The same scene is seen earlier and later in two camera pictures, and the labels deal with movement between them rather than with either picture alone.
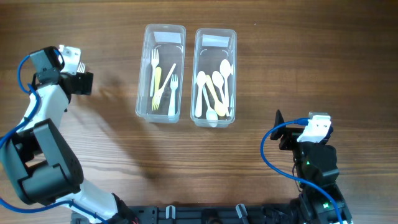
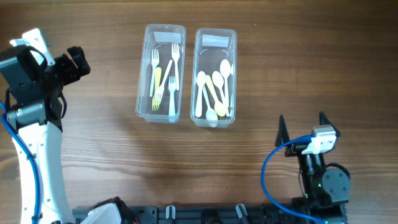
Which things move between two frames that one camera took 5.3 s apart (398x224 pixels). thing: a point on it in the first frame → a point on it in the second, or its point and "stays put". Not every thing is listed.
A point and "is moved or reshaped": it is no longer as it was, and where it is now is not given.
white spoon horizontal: (201, 79) stays put
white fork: (155, 60) stays put
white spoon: (211, 116) stays put
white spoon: (218, 81) stays put
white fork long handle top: (158, 93) is moved or reshaped
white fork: (81, 68) is moved or reshaped
